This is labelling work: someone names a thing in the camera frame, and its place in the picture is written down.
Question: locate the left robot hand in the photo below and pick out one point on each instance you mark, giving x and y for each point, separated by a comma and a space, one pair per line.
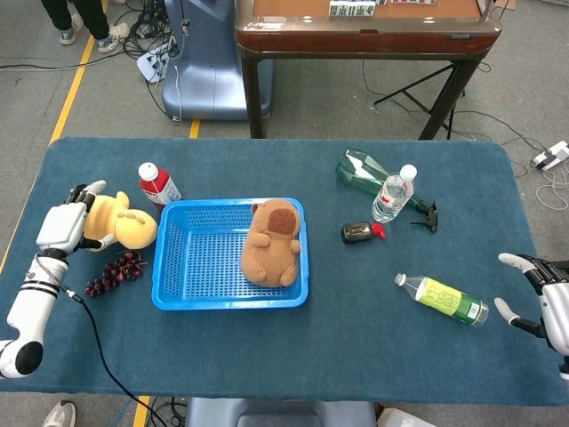
62, 227

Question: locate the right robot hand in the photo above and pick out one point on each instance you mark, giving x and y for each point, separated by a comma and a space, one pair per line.
555, 307

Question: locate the yellow plush toy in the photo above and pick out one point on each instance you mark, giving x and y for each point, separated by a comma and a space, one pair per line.
133, 227

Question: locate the red NFC juice bottle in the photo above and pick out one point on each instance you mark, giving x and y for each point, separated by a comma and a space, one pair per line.
155, 184

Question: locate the brown capybara plush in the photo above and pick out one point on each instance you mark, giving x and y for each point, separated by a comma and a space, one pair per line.
266, 258

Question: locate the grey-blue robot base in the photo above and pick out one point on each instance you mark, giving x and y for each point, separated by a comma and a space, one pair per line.
275, 413

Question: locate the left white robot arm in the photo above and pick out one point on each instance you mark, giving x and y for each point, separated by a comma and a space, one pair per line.
35, 302

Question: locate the green tea bottle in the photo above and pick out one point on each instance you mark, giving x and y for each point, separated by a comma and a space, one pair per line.
444, 298

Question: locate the clear water bottle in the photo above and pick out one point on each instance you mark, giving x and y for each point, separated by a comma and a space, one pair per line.
391, 200

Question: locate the small black red-capped bottle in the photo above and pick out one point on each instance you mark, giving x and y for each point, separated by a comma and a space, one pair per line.
355, 232

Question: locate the green spray bottle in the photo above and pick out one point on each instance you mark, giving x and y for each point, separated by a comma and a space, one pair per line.
355, 171

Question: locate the purple grape bunch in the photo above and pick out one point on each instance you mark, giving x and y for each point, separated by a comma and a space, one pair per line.
115, 271

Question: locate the blue plastic mesh basket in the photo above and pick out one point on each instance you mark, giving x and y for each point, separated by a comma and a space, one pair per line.
178, 284

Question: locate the white power strip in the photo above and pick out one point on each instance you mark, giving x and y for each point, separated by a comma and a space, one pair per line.
555, 153
151, 66

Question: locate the person with grey sneakers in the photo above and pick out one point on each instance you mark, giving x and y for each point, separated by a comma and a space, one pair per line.
60, 413

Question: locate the white plastic item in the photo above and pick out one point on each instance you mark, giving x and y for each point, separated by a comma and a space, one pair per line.
400, 418

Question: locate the person in black trousers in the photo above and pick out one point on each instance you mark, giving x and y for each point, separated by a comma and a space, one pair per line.
95, 18

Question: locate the blue table cloth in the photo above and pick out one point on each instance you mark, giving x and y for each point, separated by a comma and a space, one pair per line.
311, 364

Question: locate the brown mahjong table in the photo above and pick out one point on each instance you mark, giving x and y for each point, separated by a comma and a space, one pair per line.
355, 42

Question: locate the red-print mahjong tile row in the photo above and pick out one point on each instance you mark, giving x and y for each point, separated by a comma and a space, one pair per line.
413, 2

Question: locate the green-print mahjong tile row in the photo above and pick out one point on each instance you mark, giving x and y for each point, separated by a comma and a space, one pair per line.
351, 9

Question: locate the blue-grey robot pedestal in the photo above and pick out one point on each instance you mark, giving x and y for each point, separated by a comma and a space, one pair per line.
209, 66

